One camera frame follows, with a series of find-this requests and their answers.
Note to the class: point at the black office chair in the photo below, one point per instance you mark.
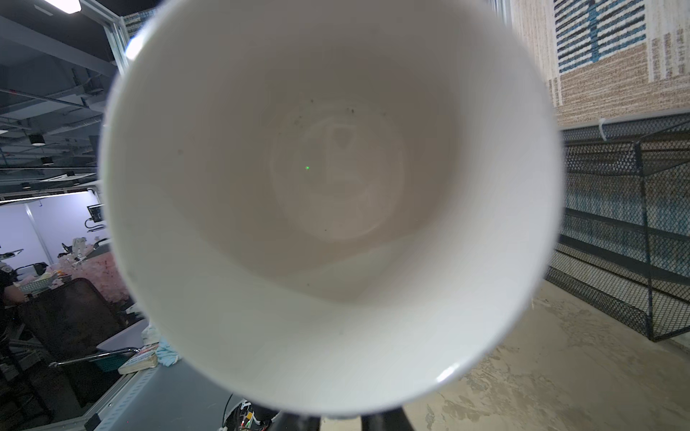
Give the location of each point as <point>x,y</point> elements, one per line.
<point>70,321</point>

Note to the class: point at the black wire mesh shelf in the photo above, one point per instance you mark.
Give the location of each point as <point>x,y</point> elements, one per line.
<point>624,239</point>

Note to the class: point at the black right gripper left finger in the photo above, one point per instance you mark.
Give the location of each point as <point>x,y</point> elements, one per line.
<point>293,422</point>

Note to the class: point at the lavender purple mug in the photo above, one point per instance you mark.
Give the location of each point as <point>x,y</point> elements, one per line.
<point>331,207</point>

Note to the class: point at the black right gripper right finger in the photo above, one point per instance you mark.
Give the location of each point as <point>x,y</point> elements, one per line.
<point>394,420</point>

